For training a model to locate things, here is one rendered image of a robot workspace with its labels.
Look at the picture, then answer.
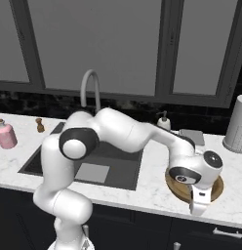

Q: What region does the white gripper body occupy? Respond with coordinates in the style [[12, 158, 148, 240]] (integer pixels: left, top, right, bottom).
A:
[[189, 200, 211, 217]]

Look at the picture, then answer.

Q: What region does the wooden bowl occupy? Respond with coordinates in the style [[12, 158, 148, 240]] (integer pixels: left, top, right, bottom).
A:
[[164, 165, 225, 205]]

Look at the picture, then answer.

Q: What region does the dark grey sink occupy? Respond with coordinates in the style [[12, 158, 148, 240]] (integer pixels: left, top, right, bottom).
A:
[[18, 121, 144, 191]]

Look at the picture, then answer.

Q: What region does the grey glass cupboard door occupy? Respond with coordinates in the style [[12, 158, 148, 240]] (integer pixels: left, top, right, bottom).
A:
[[0, 0, 46, 93], [10, 0, 171, 103], [160, 0, 242, 109]]

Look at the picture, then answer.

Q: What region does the dark drawer front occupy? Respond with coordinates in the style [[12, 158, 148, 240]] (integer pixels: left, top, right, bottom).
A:
[[171, 217, 242, 250]]

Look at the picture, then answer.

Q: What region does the grey flat sponge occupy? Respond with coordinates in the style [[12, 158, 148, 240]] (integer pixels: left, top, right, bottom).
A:
[[178, 128, 206, 146]]

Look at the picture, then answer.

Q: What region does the white paper towel roll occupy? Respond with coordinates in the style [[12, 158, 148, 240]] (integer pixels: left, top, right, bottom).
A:
[[222, 94, 242, 154]]

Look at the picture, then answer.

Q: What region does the white soap dispenser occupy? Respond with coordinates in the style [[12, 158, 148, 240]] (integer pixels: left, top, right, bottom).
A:
[[156, 110, 172, 132]]

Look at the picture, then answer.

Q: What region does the grey curved tap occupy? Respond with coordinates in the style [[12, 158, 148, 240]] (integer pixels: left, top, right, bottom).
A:
[[80, 68, 102, 113]]

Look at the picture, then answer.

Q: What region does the small brown pepper mill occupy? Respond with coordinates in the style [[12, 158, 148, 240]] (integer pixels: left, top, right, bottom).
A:
[[34, 117, 46, 134]]

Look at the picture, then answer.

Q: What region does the pink bottle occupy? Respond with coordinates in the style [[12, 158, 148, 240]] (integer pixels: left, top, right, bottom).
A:
[[0, 118, 19, 150]]

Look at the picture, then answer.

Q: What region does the silver drawer handle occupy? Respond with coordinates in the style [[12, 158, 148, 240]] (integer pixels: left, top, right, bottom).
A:
[[212, 227, 242, 239]]

